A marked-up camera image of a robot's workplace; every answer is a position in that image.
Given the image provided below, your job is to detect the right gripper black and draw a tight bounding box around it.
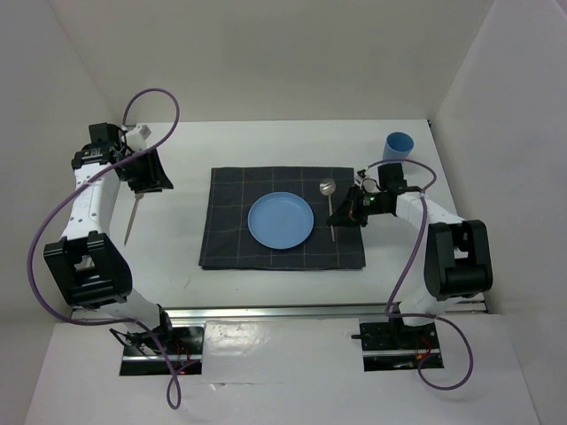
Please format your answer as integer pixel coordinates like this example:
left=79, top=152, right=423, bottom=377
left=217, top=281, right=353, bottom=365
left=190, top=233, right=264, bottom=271
left=327, top=183, right=389, bottom=228

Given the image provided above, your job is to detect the silver metal fork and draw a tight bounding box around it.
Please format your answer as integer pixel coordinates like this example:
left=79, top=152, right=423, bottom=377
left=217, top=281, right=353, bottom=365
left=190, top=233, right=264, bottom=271
left=123, top=193, right=144, bottom=245

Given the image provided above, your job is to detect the silver metal spoon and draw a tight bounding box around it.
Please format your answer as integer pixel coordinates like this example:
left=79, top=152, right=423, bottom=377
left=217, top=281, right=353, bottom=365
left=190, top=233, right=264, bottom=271
left=319, top=178, right=336, bottom=216

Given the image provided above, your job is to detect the blue plastic plate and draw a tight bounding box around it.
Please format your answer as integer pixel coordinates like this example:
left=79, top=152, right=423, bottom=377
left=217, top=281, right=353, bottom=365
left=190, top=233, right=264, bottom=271
left=247, top=192, right=315, bottom=250

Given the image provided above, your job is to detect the blue plastic cup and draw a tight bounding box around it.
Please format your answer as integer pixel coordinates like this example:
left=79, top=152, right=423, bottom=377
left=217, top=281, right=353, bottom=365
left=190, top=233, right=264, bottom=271
left=383, top=132, right=415, bottom=162

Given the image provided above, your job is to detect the dark grey checked cloth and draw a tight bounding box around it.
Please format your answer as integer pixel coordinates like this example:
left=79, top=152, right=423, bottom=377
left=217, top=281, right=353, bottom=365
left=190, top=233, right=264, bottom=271
left=198, top=166, right=366, bottom=271

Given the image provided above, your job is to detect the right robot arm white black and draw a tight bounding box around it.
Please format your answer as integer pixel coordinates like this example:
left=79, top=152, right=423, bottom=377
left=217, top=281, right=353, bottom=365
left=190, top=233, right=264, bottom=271
left=327, top=160, right=493, bottom=347

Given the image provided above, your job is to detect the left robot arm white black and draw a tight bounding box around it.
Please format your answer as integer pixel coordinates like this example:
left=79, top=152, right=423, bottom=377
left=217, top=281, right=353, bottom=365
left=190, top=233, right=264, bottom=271
left=43, top=123, right=176, bottom=353

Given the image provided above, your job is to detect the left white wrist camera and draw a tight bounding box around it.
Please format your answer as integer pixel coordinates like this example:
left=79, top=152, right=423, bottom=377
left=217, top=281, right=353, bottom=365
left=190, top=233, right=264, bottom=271
left=125, top=125, right=151, bottom=151

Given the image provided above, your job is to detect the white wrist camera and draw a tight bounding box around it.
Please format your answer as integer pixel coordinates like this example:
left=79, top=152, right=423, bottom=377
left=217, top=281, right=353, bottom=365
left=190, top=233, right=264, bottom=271
left=125, top=125, right=151, bottom=151
left=355, top=169, right=380, bottom=193

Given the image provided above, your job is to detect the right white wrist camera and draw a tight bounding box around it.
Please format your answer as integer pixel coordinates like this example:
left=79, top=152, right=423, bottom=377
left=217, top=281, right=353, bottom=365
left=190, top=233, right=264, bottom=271
left=355, top=169, right=380, bottom=193

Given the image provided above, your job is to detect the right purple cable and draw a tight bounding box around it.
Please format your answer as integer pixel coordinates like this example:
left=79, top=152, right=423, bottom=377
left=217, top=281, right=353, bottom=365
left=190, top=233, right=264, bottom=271
left=365, top=158, right=475, bottom=390

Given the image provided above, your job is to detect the purple cable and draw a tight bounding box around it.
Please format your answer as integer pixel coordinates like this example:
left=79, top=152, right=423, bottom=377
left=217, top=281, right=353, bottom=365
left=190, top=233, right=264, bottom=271
left=27, top=88, right=200, bottom=409
left=365, top=158, right=475, bottom=390

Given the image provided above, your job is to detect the aluminium front table rail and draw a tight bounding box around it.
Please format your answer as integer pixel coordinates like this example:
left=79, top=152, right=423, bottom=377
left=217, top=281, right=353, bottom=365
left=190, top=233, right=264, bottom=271
left=68, top=301, right=487, bottom=323

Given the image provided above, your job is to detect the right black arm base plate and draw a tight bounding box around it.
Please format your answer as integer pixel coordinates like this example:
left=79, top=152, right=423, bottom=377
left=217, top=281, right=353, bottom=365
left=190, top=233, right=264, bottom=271
left=351, top=320, right=444, bottom=372

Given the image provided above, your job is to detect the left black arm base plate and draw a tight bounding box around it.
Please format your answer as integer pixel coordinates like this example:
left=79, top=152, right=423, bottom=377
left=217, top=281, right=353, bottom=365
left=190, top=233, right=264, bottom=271
left=111, top=326, right=205, bottom=376

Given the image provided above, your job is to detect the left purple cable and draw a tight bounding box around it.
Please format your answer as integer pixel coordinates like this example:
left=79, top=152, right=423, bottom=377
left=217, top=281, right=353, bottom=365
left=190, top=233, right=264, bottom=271
left=27, top=88, right=200, bottom=409

